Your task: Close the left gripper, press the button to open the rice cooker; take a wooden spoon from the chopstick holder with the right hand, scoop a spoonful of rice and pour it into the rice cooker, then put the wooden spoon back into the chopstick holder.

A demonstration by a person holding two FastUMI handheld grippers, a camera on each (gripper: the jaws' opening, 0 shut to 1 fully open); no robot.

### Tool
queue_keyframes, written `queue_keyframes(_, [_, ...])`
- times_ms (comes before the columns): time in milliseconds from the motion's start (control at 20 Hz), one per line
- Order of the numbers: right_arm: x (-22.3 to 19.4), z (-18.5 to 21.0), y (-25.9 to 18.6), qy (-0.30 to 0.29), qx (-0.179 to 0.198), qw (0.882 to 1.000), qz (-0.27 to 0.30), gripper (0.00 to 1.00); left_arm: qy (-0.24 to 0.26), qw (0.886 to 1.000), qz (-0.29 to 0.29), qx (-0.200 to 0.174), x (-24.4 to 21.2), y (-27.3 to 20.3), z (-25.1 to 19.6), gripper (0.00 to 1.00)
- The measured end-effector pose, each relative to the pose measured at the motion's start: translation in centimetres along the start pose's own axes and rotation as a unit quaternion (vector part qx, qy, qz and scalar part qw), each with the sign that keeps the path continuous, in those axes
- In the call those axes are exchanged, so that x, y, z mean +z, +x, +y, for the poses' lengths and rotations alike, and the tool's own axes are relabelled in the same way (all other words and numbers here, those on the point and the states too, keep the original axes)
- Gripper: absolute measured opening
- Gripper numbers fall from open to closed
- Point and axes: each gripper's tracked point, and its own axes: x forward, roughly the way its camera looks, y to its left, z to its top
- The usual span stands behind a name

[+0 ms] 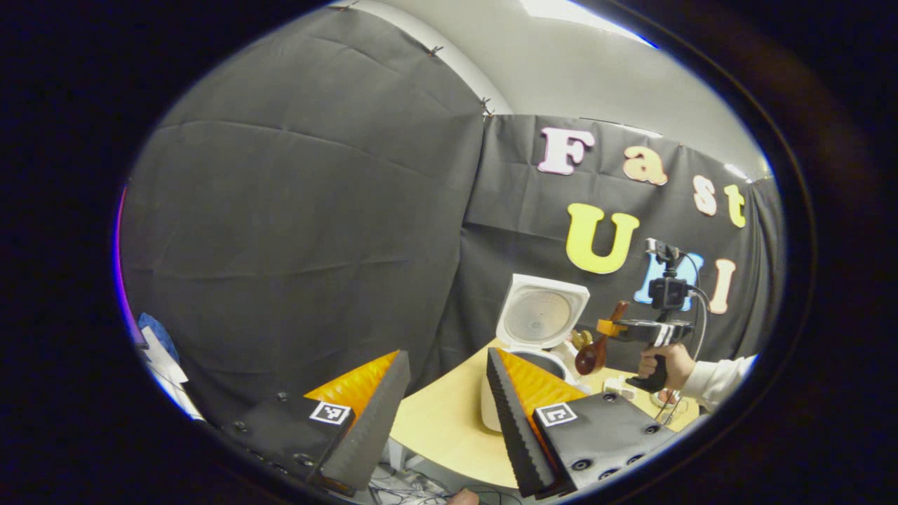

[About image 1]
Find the brown wooden spoon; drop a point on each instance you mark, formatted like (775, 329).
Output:
(591, 358)

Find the white divided dish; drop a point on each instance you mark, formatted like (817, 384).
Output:
(619, 386)

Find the black backdrop cloth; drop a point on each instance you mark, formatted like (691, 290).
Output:
(280, 245)

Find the white paper sheet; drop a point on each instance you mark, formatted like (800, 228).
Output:
(165, 370)

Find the white rice cooker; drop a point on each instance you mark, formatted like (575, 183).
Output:
(540, 315)

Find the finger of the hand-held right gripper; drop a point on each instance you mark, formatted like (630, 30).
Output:
(609, 327)

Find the blue cloth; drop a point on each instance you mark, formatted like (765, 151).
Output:
(158, 337)

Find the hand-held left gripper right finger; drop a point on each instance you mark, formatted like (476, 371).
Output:
(515, 435)

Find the large ceiling light panel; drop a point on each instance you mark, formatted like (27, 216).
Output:
(561, 10)

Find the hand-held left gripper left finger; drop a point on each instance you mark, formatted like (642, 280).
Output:
(372, 428)

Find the small ceiling light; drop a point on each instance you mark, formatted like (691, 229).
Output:
(736, 170)

